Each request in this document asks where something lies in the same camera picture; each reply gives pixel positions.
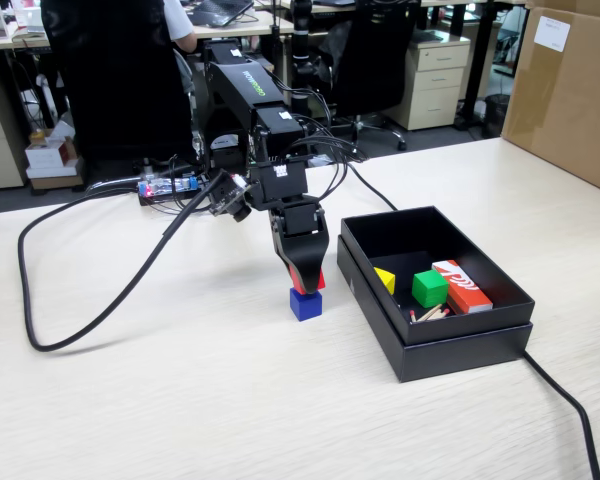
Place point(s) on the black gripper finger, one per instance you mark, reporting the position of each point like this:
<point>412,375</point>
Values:
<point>302,260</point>

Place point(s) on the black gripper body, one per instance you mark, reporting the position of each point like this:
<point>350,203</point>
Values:
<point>280,182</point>

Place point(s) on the red cube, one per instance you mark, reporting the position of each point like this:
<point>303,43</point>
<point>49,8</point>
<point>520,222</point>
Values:
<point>322,281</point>

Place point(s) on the black WOWROBO robot arm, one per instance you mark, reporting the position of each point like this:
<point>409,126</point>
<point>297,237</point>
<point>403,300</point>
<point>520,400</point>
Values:
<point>250,90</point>

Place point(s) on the blue cube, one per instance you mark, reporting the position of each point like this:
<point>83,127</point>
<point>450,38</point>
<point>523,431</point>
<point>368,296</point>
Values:
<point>305,306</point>

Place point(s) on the green cube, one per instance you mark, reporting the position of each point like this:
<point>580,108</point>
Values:
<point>430,289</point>

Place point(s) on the yellow wooden block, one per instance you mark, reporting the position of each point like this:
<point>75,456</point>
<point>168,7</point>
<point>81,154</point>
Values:
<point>387,282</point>

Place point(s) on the black cardboard box tray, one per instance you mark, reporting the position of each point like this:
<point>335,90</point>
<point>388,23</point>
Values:
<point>395,235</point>

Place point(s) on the robot controller board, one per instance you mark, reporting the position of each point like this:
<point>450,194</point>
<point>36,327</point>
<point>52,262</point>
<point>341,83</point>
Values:
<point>170,186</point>

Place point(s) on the wooden match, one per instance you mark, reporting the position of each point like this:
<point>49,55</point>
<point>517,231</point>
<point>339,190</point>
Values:
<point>429,311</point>
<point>436,315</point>
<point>411,314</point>

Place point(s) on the black jointed pole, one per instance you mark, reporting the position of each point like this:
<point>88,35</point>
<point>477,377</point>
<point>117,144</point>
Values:
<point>300,50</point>

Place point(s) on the black office chair star base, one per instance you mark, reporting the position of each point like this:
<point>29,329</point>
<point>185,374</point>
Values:
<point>375,60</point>

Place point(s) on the orange and white matchbox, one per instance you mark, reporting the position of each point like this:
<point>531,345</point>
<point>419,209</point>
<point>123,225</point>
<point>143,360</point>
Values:
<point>465,292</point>

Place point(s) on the beige drawer cabinet with lock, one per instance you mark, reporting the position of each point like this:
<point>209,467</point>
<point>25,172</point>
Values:
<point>430,85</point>

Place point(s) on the black laptop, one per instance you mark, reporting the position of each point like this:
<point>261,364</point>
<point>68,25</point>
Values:
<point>220,12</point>

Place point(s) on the black open box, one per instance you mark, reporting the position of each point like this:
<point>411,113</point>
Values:
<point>460,357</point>

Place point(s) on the person in white shirt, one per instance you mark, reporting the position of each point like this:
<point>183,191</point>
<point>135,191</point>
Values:
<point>180,25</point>

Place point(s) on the black high-back office chair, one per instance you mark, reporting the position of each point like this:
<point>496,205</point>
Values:
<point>120,75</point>

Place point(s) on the flat brown carton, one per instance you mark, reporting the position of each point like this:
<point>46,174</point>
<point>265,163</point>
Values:
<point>55,182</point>

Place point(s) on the black trash bin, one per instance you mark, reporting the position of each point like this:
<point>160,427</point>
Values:
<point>496,117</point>

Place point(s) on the white carton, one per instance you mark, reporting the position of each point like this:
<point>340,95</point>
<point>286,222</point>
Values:
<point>47,156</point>

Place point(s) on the black desk leg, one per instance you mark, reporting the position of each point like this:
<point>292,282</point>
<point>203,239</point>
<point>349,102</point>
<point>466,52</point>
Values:
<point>480,60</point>

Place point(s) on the large brown cardboard box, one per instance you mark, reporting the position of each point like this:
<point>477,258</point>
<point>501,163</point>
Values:
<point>570,115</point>

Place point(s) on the beige office desk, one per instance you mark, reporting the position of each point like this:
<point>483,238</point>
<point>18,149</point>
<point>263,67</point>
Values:
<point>10,42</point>

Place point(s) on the white shipping label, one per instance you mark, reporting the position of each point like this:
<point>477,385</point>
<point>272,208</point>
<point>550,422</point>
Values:
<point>552,34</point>

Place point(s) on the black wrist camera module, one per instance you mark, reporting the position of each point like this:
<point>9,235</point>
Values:
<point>227,195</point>

